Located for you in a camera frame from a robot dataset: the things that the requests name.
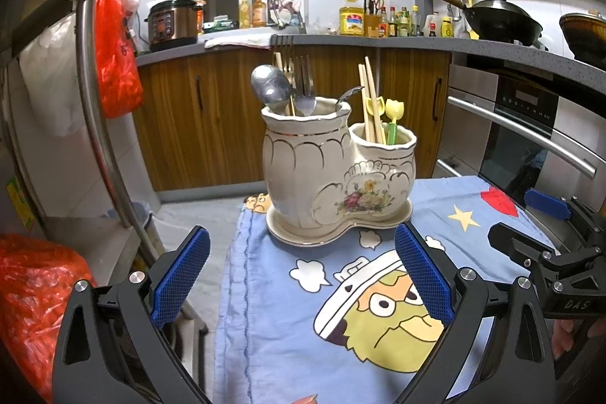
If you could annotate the wooden base cabinets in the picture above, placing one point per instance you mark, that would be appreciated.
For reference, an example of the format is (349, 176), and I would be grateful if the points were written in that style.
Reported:
(213, 124)

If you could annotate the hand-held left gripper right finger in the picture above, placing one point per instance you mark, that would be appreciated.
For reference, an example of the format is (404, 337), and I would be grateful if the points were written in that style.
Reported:
(423, 276)

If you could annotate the wooden knife block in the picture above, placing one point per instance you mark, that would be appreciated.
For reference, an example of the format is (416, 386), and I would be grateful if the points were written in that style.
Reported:
(371, 25)

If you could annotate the orange dish soap bottle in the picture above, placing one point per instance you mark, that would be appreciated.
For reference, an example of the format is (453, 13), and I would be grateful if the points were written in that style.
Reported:
(258, 12)

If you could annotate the white dish towel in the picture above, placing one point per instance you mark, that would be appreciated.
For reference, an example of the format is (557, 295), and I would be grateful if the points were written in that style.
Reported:
(236, 40)

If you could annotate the cream ceramic saucer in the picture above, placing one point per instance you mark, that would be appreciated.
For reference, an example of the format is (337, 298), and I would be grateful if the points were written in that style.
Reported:
(303, 236)

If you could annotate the grey kitchen countertop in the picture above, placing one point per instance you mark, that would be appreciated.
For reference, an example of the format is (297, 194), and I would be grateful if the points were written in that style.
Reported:
(378, 42)

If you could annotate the person's right hand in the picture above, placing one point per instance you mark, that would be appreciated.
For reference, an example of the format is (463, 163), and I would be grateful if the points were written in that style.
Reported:
(563, 335)

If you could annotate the built-in steel oven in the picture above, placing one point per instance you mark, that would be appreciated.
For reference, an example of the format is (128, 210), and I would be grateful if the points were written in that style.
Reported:
(521, 139)

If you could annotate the stainless steel storage rack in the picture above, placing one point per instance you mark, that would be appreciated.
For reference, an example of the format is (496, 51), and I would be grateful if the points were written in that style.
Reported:
(90, 53)

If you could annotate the yellow dish soap bottle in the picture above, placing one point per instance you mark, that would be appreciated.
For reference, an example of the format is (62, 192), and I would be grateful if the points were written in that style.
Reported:
(244, 13)

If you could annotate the yellow plastic spoon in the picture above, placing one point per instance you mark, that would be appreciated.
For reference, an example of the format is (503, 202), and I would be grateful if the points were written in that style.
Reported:
(394, 108)

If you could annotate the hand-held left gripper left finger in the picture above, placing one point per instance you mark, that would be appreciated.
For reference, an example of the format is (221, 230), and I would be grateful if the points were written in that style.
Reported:
(182, 276)

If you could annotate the electric pressure cooker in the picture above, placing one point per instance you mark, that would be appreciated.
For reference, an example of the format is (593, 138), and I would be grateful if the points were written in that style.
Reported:
(173, 23)

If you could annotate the hanging red plastic bag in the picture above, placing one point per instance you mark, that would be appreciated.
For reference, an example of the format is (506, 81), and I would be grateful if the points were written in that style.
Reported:
(116, 72)

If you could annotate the small silver spoon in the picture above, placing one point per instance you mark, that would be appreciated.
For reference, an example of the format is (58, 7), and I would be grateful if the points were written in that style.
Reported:
(348, 94)

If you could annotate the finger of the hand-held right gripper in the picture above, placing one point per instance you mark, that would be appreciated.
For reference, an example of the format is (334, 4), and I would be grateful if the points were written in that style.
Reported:
(547, 203)
(513, 243)

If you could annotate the person's left hand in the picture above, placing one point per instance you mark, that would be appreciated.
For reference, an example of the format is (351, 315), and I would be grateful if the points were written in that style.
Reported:
(305, 399)

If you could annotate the small trash bin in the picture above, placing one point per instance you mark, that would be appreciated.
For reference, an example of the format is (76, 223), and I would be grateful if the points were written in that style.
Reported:
(142, 214)

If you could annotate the large red plastic bag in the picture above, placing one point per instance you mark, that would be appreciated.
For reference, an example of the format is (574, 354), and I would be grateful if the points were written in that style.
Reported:
(33, 300)

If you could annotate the black wok with lid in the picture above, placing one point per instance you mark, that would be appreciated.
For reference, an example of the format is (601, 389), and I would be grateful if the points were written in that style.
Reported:
(502, 23)

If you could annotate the brown pan with lid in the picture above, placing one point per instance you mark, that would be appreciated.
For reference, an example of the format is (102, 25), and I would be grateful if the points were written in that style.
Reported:
(587, 35)

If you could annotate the gold fork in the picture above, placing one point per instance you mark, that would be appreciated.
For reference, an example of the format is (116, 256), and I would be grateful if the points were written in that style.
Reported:
(284, 44)

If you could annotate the large silver spoon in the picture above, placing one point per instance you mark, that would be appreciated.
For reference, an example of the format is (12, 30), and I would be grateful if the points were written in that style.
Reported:
(270, 87)

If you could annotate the steel kitchen faucet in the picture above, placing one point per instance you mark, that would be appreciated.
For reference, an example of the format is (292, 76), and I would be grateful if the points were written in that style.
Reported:
(279, 18)

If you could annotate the blue cartoon cloth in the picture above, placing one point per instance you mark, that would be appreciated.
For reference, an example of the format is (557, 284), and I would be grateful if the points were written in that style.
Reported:
(274, 314)

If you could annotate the row of sauce bottles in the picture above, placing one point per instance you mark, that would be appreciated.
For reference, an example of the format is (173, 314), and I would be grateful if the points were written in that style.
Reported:
(407, 25)

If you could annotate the silver fork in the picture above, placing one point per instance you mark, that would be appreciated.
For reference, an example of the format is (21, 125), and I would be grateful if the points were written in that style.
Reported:
(305, 101)

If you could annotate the white plastic bag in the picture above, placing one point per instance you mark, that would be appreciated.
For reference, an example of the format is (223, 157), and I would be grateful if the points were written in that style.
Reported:
(57, 77)

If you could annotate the cream ceramic utensil holder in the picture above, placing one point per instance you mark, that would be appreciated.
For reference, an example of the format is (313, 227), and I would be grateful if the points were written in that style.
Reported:
(303, 167)

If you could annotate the green white box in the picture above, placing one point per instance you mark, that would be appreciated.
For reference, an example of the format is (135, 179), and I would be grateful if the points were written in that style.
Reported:
(220, 24)

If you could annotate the yellow plastic fork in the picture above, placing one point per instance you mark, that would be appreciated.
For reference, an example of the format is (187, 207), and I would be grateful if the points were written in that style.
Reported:
(376, 107)

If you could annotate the yellow cooking oil bottle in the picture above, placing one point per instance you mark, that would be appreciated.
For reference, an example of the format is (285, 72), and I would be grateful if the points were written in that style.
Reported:
(351, 23)

